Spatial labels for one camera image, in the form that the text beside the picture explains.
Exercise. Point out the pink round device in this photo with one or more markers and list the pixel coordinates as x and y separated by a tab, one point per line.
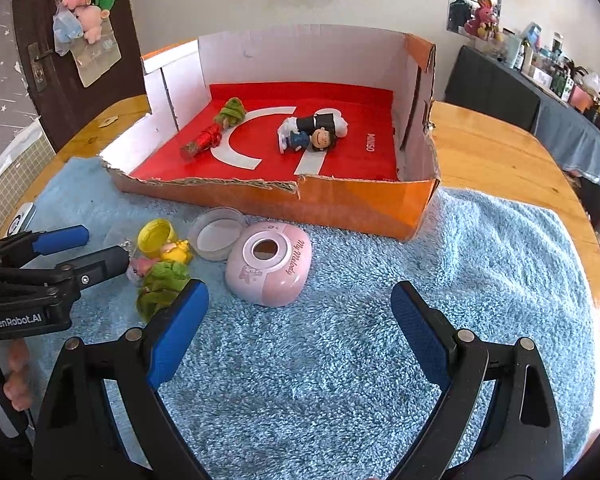
280	280

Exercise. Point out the white bundle with black band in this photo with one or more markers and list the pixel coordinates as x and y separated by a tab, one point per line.
315	122

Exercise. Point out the black-haired doll figurine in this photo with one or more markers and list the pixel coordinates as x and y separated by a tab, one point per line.
322	139

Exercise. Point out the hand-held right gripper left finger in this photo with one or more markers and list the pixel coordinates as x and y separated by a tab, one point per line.
177	335

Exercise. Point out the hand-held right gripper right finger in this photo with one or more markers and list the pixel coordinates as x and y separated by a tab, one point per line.
420	335

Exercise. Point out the pink rabbit plush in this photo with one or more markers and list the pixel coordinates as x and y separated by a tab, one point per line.
481	17

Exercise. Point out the clear round lid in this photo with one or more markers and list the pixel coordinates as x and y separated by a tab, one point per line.
215	235

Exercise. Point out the small table sticker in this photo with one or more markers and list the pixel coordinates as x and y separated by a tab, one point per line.
108	121

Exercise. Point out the side table with grey cloth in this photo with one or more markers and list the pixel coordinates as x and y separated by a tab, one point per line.
505	95

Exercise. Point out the white grid tile panel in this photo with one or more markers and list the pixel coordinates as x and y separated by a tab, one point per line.
15	170

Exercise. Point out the clear paper pouch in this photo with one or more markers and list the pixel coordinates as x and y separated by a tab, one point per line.
97	62

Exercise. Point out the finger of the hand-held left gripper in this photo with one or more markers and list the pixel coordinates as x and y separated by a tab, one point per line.
105	262
62	238

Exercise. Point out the small yellow figurine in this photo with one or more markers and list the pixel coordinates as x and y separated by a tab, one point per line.
175	252

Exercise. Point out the orange cardboard box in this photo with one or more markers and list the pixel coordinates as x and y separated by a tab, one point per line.
360	205

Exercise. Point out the yellow capsule half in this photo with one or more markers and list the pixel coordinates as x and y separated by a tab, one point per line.
152	237

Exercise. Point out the person's left hand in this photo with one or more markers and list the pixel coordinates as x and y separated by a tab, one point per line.
17	390

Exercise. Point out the group of bottles and jars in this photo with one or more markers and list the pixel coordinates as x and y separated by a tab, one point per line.
555	75

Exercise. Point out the white flat device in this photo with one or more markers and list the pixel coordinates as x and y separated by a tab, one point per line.
21	218

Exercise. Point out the blue fluffy towel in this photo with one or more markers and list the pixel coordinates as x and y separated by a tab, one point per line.
330	360

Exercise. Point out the dark brown door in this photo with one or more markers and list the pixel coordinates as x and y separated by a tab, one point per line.
55	105

